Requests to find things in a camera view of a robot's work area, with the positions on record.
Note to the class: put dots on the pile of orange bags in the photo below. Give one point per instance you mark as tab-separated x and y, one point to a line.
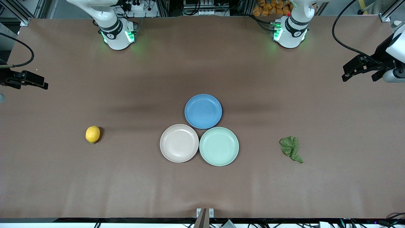
265	8

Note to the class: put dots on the blue plate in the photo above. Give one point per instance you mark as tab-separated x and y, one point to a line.
203	111

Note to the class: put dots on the white power strip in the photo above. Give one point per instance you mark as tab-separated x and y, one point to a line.
137	6

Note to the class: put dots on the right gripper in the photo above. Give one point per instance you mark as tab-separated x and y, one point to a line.
5	76

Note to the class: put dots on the small metal table bracket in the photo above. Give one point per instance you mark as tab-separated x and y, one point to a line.
211	212

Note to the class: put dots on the green lettuce leaf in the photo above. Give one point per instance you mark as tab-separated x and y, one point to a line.
289	146

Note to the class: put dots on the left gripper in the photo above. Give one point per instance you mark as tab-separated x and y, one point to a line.
382	56

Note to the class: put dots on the aluminium frame profile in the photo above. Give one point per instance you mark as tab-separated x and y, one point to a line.
25	22
386	17

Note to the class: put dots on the yellow lemon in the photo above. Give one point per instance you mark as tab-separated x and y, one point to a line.
92	134

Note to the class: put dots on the beige pink plate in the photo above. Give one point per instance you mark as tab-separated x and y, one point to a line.
179	143

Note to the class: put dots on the light green plate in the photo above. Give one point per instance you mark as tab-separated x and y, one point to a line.
219	146

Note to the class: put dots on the brown camera pole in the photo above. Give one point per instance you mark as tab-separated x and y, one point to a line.
201	220

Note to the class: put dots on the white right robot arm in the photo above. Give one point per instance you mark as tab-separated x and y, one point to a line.
115	38

